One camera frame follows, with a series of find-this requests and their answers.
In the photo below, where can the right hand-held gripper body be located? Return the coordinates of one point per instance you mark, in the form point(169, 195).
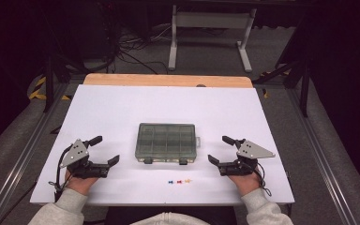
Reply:
point(253, 151)

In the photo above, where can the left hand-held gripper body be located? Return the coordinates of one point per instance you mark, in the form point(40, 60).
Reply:
point(75, 154)

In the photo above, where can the yellow pushpin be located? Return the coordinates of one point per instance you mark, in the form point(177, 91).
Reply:
point(187, 180)

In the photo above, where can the red pushpin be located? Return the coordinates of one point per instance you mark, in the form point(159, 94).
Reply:
point(179, 181)

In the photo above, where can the grey transparent compartment box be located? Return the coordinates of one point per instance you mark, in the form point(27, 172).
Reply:
point(166, 142)

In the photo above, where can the person's left hand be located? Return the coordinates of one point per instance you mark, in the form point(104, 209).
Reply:
point(81, 185)

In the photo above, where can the person's right hand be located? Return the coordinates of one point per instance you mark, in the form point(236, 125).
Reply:
point(245, 184)

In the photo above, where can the yellow black floor tape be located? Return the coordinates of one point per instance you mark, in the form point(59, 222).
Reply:
point(37, 90)
point(265, 93)

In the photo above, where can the person's grey hoodie torso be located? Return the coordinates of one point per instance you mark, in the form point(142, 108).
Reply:
point(168, 218)

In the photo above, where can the black metal stand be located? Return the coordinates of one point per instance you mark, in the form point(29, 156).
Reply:
point(48, 81)
point(304, 84)

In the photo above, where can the wooden table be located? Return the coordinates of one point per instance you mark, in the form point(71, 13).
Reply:
point(156, 80)

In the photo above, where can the grey metal stand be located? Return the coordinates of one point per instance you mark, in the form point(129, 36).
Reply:
point(212, 20)

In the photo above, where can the aluminium rail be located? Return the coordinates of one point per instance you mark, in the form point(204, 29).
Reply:
point(18, 162)
point(322, 156)

